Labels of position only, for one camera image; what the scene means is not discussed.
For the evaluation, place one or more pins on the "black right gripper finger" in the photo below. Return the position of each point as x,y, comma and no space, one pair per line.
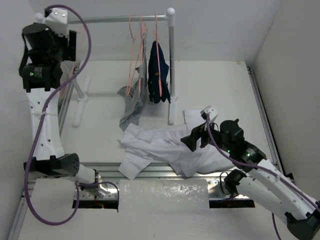
191,140
205,139

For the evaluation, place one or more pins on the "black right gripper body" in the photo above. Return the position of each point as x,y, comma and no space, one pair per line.
227,147

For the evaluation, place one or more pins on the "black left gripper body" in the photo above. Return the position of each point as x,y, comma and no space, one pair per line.
71,45

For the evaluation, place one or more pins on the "white shirt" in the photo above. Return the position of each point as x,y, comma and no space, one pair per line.
164,144

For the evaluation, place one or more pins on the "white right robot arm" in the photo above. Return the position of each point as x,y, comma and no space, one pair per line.
257,178

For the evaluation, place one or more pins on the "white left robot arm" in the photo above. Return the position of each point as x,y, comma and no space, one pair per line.
41,74

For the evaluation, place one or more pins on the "grey shirt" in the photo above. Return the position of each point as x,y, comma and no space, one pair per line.
136,101

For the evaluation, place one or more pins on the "dark navy garment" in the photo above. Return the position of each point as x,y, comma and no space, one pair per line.
152,82

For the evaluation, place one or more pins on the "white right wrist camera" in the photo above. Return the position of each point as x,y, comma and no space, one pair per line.
210,112

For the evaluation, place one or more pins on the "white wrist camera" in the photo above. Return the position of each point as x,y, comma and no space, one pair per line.
57,20
210,112

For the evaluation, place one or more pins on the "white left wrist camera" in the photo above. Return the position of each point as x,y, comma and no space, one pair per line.
57,20

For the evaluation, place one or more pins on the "aluminium frame rail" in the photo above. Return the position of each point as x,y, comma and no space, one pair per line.
158,204

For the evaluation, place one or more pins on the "pink wire hanger with navy garment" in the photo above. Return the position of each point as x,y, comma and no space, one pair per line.
158,55

